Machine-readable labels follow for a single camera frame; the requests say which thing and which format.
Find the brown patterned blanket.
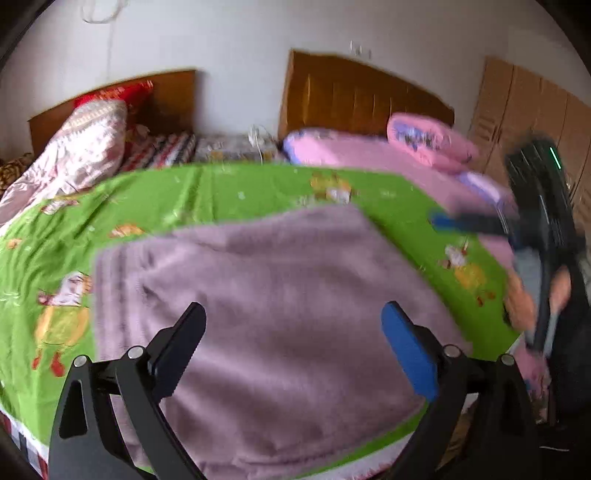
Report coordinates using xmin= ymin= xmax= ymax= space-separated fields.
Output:
xmin=0 ymin=154 xmax=35 ymax=197

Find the pink floral quilt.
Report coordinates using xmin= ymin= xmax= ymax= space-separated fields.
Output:
xmin=0 ymin=99 xmax=127 ymax=227

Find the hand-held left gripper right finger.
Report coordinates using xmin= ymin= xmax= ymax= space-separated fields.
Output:
xmin=381 ymin=301 xmax=541 ymax=480

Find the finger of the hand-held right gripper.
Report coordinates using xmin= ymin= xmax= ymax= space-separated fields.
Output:
xmin=429 ymin=210 xmax=513 ymax=238

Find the red plaid bed sheet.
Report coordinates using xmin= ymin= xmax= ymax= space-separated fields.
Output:
xmin=0 ymin=411 xmax=49 ymax=478

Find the pink blanket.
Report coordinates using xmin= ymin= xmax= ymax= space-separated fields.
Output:
xmin=283 ymin=129 xmax=520 ymax=268

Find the white wall cable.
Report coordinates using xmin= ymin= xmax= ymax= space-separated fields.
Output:
xmin=81 ymin=0 xmax=125 ymax=24

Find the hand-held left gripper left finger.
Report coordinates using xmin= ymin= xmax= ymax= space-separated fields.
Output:
xmin=47 ymin=302 xmax=208 ymax=480

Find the person's right hand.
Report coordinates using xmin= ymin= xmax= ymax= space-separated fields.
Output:
xmin=505 ymin=265 xmax=573 ymax=333

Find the pink printed pillow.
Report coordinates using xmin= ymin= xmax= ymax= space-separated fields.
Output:
xmin=387 ymin=112 xmax=483 ymax=174

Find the green cartoon print bed sheet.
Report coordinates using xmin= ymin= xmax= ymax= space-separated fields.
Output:
xmin=0 ymin=164 xmax=522 ymax=478

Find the red pillow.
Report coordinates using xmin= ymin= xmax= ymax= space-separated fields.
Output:
xmin=74 ymin=80 xmax=155 ymax=121

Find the white cable bundle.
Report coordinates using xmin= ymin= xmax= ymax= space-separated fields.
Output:
xmin=247 ymin=124 xmax=278 ymax=162

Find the wooden headboard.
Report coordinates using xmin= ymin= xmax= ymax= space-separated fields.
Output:
xmin=28 ymin=69 xmax=197 ymax=155
xmin=279 ymin=50 xmax=455 ymax=139

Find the striped red bed sheet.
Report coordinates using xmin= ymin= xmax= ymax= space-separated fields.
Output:
xmin=124 ymin=131 xmax=282 ymax=171

